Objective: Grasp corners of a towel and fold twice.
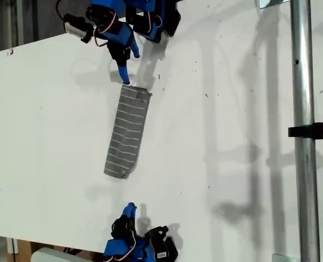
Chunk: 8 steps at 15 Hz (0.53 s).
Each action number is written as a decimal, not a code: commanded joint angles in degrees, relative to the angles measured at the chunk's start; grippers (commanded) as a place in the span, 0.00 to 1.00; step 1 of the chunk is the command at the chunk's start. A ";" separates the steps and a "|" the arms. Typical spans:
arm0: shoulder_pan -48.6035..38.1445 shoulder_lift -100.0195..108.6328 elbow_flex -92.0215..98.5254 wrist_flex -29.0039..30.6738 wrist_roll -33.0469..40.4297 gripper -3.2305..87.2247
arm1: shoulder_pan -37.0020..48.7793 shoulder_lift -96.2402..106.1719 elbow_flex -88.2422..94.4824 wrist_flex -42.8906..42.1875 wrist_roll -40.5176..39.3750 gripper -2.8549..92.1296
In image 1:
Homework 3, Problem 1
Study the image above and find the grey white-striped towel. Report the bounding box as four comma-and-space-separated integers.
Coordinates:
103, 84, 153, 180

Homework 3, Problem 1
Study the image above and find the white box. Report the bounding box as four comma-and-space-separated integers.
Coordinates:
30, 247, 97, 262

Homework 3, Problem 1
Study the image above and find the wooden table leg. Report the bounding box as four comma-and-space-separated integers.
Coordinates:
7, 237, 33, 262

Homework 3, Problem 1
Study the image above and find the black clamp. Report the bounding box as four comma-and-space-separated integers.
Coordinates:
288, 116, 323, 145

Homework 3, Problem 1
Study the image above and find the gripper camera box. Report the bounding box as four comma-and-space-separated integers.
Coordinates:
63, 13, 94, 44
145, 225, 170, 260

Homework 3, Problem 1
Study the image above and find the black camera cable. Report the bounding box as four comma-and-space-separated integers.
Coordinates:
55, 0, 69, 21

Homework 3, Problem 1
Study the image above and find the metal bracket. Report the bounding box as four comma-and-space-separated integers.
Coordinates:
255, 0, 289, 9

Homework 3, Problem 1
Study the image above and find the steel post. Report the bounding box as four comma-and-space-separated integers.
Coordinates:
289, 0, 321, 262

